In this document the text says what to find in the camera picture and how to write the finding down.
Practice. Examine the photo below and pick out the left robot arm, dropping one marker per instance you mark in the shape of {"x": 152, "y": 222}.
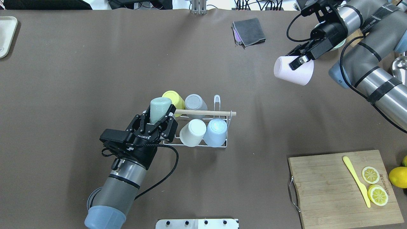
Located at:
{"x": 109, "y": 205}

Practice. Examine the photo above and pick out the lemon half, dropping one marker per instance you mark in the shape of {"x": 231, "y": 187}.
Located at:
{"x": 378, "y": 195}

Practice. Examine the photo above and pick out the yellow plastic cup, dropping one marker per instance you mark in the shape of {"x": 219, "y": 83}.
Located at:
{"x": 176, "y": 99}

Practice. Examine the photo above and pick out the cream plastic tray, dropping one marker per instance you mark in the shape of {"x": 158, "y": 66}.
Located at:
{"x": 8, "y": 26}

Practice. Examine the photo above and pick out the pink plastic cup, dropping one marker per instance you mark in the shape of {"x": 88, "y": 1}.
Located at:
{"x": 300, "y": 76}

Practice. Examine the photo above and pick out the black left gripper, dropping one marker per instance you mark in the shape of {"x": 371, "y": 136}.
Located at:
{"x": 143, "y": 150}

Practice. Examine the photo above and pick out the metal scoop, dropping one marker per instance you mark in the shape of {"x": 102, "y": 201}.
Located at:
{"x": 399, "y": 68}

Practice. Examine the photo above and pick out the white plastic cup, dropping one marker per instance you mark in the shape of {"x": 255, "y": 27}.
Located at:
{"x": 192, "y": 133}

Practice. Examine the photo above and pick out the grey cloth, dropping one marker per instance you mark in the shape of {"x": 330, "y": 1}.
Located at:
{"x": 250, "y": 31}

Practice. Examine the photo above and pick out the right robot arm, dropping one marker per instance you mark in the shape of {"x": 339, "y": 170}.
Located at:
{"x": 383, "y": 27}

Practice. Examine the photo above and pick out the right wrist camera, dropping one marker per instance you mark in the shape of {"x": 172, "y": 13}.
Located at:
{"x": 319, "y": 7}

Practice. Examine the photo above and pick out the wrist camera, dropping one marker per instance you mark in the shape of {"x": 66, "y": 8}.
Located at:
{"x": 115, "y": 143}
{"x": 319, "y": 7}

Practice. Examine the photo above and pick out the wooden cutting board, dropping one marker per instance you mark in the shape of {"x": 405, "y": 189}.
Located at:
{"x": 329, "y": 198}

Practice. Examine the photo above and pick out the whole yellow lemon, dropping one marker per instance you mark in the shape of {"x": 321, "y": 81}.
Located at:
{"x": 398, "y": 177}

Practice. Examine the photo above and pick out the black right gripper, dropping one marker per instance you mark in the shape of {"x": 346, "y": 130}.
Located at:
{"x": 330, "y": 33}

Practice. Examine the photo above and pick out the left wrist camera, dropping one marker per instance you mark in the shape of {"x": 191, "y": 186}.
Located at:
{"x": 115, "y": 143}

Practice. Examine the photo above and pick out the yellow plastic knife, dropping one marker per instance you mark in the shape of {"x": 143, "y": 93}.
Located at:
{"x": 360, "y": 185}

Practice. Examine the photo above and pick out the green bowl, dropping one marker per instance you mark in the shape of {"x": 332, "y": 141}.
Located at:
{"x": 338, "y": 45}

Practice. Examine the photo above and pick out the green plastic cup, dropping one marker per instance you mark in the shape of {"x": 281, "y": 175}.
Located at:
{"x": 158, "y": 108}

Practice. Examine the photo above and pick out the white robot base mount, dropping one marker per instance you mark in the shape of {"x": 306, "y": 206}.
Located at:
{"x": 197, "y": 224}

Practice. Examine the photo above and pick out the blue plastic cup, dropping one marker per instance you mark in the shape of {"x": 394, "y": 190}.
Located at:
{"x": 215, "y": 135}

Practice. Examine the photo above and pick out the lemon slice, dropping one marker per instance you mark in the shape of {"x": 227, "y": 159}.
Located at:
{"x": 370, "y": 175}

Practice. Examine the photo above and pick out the purple cloth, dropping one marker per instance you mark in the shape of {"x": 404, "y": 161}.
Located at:
{"x": 237, "y": 38}

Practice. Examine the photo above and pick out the grey plastic cup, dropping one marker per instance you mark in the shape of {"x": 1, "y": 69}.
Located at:
{"x": 195, "y": 102}

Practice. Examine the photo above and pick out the white wire cup rack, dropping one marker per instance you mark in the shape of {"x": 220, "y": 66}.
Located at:
{"x": 185, "y": 116}

